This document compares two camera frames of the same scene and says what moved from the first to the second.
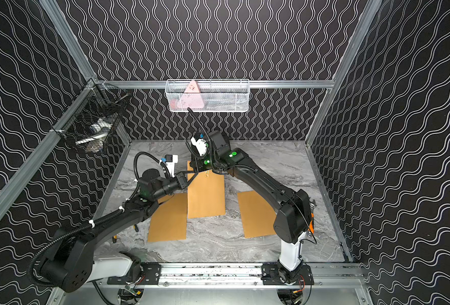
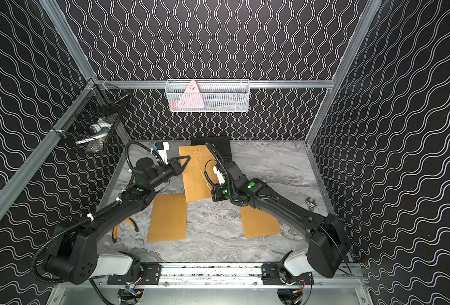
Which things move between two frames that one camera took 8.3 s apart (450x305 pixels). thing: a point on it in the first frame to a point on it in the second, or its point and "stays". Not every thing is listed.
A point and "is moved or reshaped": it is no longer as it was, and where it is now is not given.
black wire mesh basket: [89, 122] stays
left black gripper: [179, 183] to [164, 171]
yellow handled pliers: [114, 237] stays
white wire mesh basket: [207, 95] stays
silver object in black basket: [96, 143] stays
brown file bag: [206, 194] is moved or reshaped
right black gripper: [196, 164] to [215, 192]
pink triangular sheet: [192, 97] stays
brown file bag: [257, 215] stays
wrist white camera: [201, 145] to [221, 179]
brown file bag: [170, 222] stays
